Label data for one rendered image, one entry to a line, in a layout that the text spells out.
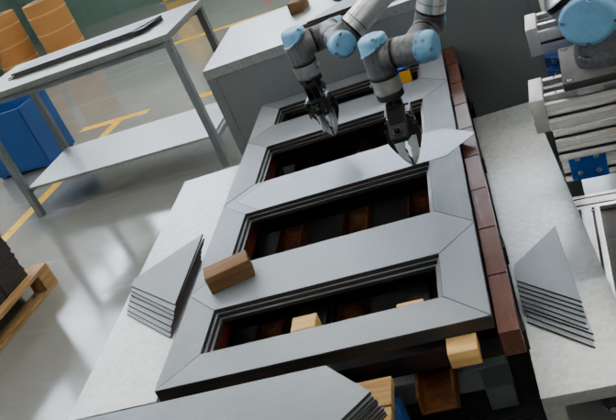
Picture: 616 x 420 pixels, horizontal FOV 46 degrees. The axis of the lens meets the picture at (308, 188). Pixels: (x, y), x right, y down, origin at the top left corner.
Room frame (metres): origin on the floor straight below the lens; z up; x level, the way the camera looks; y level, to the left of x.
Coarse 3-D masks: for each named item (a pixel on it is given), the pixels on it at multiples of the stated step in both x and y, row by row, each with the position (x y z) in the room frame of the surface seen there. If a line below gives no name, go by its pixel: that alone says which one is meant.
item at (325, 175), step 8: (336, 160) 2.03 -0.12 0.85; (320, 168) 2.03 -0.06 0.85; (328, 168) 2.00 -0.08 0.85; (336, 168) 1.98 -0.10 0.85; (320, 176) 1.97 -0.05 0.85; (328, 176) 1.95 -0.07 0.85; (336, 176) 1.93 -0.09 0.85; (320, 184) 1.92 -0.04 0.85; (328, 184) 1.90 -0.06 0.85; (312, 192) 1.90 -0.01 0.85; (320, 192) 1.88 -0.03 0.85
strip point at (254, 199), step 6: (258, 186) 2.09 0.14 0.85; (264, 186) 2.07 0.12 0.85; (252, 192) 2.07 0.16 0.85; (258, 192) 2.05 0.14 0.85; (264, 192) 2.03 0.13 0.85; (246, 198) 2.04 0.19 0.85; (252, 198) 2.02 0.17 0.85; (258, 198) 2.01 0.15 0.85; (246, 204) 2.00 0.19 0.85; (252, 204) 1.98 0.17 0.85; (258, 204) 1.96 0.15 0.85
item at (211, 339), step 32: (416, 64) 2.53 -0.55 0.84; (352, 128) 2.27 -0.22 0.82; (352, 192) 1.84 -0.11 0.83; (480, 256) 1.29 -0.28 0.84; (320, 288) 1.44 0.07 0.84; (352, 288) 1.41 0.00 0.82; (224, 320) 1.50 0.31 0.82; (480, 320) 1.10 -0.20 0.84; (352, 352) 1.18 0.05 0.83; (192, 384) 1.28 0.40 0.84; (224, 384) 1.26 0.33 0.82
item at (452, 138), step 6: (444, 132) 1.91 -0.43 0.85; (450, 132) 1.89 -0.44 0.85; (456, 132) 1.88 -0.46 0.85; (462, 132) 1.86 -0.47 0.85; (444, 138) 1.87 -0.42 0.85; (450, 138) 1.85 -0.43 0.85; (456, 138) 1.84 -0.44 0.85; (462, 138) 1.82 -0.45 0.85; (450, 144) 1.82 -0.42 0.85; (456, 144) 1.81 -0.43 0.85; (450, 150) 1.79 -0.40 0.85
